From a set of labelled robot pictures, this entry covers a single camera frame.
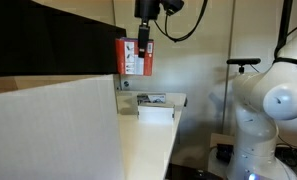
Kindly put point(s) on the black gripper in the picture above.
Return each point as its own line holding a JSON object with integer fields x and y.
{"x": 150, "y": 9}

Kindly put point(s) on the red and black box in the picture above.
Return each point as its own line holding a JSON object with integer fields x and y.
{"x": 128, "y": 60}

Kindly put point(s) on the grey white oblong box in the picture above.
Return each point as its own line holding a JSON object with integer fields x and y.
{"x": 156, "y": 112}

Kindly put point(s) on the small white box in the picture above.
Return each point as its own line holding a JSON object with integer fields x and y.
{"x": 151, "y": 98}

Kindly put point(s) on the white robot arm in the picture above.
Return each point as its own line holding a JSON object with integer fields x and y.
{"x": 260, "y": 100}

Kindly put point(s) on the brown cardboard box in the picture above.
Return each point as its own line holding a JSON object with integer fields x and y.
{"x": 216, "y": 139}

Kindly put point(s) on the large white storage box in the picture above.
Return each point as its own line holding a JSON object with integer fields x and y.
{"x": 65, "y": 131}

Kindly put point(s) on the large black monitor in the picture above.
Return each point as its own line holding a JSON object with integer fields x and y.
{"x": 40, "y": 40}

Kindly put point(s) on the black camera on stand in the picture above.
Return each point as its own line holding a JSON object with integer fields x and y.
{"x": 242, "y": 62}

